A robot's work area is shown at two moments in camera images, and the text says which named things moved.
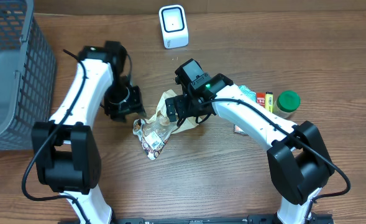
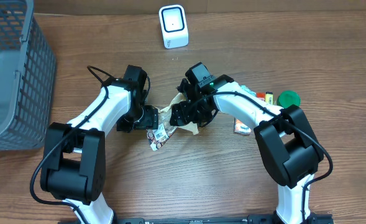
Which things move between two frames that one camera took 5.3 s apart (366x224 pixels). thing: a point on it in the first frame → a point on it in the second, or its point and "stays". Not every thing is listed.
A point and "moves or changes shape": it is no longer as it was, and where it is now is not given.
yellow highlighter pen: [269, 101] stays
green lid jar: [287, 102] stays
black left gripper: [124, 104] → [151, 117]
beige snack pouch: [161, 114] moves or changes shape
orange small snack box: [237, 129] stays
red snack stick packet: [260, 98] stays
